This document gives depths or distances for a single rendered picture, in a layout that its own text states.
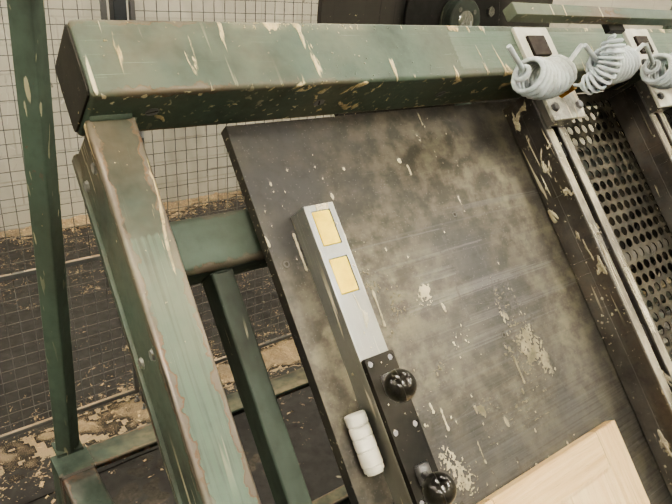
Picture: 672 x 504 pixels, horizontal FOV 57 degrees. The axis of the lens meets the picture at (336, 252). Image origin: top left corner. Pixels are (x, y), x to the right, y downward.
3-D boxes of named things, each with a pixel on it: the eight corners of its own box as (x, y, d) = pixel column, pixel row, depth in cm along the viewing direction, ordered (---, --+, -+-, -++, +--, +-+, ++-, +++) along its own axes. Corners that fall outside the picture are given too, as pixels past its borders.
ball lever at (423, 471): (413, 492, 79) (433, 517, 66) (402, 463, 80) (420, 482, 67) (440, 481, 80) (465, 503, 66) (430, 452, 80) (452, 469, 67)
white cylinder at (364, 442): (339, 418, 81) (360, 478, 80) (350, 415, 78) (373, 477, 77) (356, 410, 82) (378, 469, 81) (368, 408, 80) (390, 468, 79)
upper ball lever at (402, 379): (380, 401, 81) (392, 408, 68) (369, 374, 82) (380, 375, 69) (407, 391, 81) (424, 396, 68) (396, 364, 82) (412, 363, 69)
